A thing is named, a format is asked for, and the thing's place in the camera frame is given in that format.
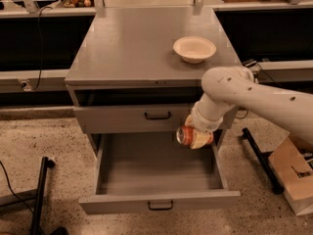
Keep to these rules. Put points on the open grey middle drawer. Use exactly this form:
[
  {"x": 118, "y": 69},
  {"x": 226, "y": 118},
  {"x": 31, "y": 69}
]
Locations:
[{"x": 152, "y": 172}]

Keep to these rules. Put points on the black stand leg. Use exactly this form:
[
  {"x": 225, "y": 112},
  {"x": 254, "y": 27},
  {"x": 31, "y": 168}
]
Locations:
[
  {"x": 277, "y": 188},
  {"x": 46, "y": 163}
]

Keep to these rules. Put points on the black stand leg right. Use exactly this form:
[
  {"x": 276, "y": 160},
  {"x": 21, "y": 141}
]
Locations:
[{"x": 277, "y": 188}]

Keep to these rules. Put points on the closed grey top drawer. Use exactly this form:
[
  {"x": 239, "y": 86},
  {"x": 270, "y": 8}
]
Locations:
[{"x": 131, "y": 118}]

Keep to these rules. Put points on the black stand leg left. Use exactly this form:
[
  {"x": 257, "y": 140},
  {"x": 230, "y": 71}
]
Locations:
[{"x": 46, "y": 163}]

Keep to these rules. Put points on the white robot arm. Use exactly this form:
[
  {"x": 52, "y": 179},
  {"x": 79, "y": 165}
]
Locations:
[{"x": 227, "y": 88}]

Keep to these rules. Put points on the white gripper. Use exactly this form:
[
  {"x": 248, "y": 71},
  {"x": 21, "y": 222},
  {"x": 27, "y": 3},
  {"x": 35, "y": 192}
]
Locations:
[{"x": 205, "y": 122}]

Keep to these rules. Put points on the cardboard box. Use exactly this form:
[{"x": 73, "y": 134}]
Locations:
[{"x": 294, "y": 173}]

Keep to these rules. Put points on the grey drawer cabinet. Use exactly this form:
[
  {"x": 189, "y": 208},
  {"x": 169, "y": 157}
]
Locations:
[{"x": 127, "y": 58}]

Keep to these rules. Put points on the white bowl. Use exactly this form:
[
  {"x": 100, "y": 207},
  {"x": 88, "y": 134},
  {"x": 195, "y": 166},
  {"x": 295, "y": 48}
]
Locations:
[{"x": 194, "y": 49}]

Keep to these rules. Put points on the orange coke can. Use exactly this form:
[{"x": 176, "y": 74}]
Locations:
[{"x": 184, "y": 135}]

